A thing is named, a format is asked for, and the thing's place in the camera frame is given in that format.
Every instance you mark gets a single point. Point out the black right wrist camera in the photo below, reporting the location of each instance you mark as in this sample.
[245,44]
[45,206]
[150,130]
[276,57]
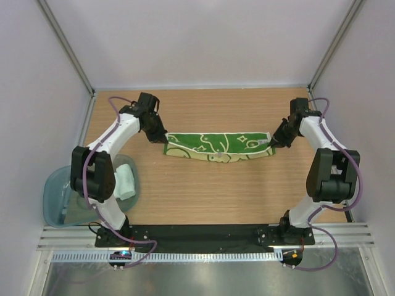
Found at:
[299,107]

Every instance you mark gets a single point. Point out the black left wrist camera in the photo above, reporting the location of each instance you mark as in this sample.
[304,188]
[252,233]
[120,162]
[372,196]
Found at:
[148,101]

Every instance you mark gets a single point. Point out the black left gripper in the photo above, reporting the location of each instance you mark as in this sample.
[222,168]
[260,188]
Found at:
[160,135]

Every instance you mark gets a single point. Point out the light mint green towel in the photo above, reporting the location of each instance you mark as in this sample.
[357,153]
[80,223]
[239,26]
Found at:
[125,182]

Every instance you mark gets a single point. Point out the green frog pattern towel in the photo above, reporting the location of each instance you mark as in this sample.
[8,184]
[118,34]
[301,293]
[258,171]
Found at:
[219,147]

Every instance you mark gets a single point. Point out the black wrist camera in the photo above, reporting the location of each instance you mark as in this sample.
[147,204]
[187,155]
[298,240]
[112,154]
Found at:
[148,101]
[299,107]

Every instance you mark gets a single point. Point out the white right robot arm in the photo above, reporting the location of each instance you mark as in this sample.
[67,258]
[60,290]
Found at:
[332,178]

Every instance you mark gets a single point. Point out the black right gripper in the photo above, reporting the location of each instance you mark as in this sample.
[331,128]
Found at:
[278,140]

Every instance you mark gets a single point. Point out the white slotted cable duct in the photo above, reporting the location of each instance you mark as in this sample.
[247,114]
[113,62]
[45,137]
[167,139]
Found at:
[121,256]

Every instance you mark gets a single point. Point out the clear blue plastic bin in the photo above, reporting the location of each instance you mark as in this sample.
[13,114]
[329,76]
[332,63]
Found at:
[63,207]

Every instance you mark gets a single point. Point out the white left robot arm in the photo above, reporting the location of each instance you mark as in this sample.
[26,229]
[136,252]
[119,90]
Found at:
[92,173]

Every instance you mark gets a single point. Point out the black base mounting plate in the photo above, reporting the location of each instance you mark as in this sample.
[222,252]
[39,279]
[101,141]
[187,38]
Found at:
[220,238]

